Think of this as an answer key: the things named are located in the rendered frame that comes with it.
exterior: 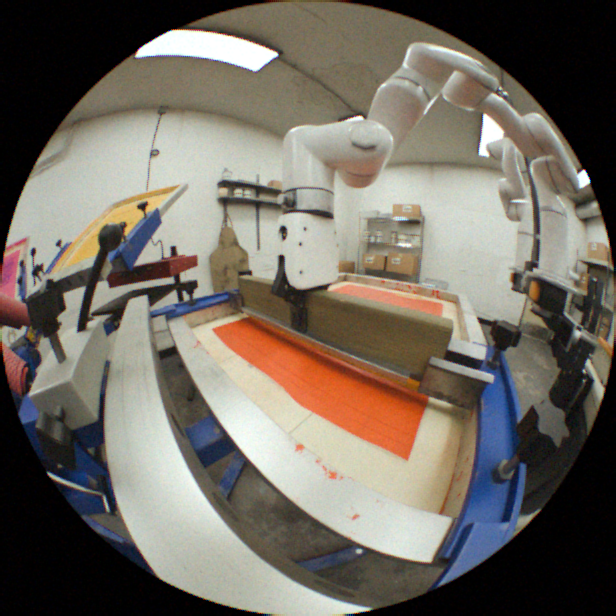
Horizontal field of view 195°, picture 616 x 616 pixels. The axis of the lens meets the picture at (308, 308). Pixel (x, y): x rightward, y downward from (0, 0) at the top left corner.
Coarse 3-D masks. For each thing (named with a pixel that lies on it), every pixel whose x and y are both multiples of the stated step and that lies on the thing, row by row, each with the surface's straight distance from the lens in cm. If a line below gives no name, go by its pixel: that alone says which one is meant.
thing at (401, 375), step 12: (252, 312) 37; (276, 324) 31; (288, 324) 30; (300, 336) 27; (312, 336) 27; (324, 348) 25; (336, 348) 24; (348, 348) 24; (348, 360) 24; (360, 360) 23; (372, 360) 23; (384, 372) 22; (396, 372) 22; (408, 372) 22
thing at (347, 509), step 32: (416, 288) 78; (192, 320) 46; (192, 352) 28; (224, 384) 21; (224, 416) 18; (256, 416) 17; (256, 448) 15; (288, 448) 15; (288, 480) 14; (320, 480) 14; (352, 480) 14; (320, 512) 14; (352, 512) 14; (384, 512) 14; (416, 512) 15; (448, 512) 18; (352, 544) 17; (384, 544) 14; (416, 544) 15
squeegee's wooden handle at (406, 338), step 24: (240, 288) 42; (264, 288) 34; (312, 288) 27; (264, 312) 36; (288, 312) 30; (312, 312) 26; (336, 312) 23; (360, 312) 22; (384, 312) 20; (408, 312) 21; (336, 336) 25; (360, 336) 23; (384, 336) 21; (408, 336) 21; (432, 336) 20; (384, 360) 23; (408, 360) 22
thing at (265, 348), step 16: (336, 288) 73; (352, 288) 74; (368, 288) 77; (240, 320) 45; (256, 320) 43; (224, 336) 38; (240, 336) 37; (256, 336) 36; (272, 336) 35; (288, 336) 35; (240, 352) 32; (256, 352) 31; (272, 352) 31; (288, 352) 30; (272, 368) 27
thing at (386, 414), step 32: (320, 352) 30; (288, 384) 24; (320, 384) 24; (352, 384) 25; (384, 384) 26; (320, 416) 21; (352, 416) 21; (384, 416) 22; (416, 416) 23; (384, 448) 20
